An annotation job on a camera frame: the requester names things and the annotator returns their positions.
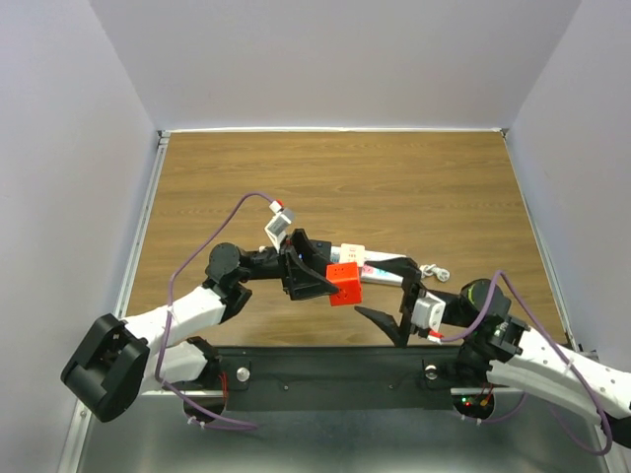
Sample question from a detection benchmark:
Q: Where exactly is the purple camera cable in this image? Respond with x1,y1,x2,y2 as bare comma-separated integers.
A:
153,192,260,431
436,269,615,454

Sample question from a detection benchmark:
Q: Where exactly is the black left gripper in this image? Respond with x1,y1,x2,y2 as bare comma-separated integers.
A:
241,229,341,301

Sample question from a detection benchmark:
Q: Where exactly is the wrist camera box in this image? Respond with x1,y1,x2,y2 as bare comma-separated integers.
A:
264,200,295,251
411,293,446,344

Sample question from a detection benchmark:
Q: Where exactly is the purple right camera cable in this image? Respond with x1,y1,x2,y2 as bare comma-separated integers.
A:
436,269,615,454

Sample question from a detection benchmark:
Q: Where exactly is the aluminium frame rail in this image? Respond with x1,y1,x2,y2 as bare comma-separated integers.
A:
58,388,164,473

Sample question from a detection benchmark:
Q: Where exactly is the red cube plug adapter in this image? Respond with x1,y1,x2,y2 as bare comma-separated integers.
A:
325,262,363,306

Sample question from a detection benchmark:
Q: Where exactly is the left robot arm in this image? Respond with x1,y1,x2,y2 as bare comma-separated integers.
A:
60,229,337,422

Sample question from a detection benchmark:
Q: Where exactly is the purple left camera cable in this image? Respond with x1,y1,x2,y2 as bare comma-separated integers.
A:
153,192,260,431

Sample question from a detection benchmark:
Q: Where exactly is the pink cube plug adapter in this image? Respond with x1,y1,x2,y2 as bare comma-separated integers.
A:
339,243,366,267

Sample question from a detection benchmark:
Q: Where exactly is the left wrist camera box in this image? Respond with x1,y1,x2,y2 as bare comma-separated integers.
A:
264,200,295,251

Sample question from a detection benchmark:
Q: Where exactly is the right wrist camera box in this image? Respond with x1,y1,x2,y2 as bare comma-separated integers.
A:
411,293,446,344

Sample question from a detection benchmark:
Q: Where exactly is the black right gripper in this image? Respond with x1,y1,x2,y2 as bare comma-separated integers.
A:
353,255,473,346

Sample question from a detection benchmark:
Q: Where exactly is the white coiled cord with plug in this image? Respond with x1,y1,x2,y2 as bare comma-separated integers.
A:
418,263,453,285

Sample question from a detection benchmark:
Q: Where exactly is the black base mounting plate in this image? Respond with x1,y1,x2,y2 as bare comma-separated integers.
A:
176,344,487,412

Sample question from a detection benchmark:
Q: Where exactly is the white multicolour power strip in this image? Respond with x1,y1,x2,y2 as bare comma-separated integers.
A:
324,243,403,287

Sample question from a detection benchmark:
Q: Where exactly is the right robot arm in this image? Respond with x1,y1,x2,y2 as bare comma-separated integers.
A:
357,257,630,455

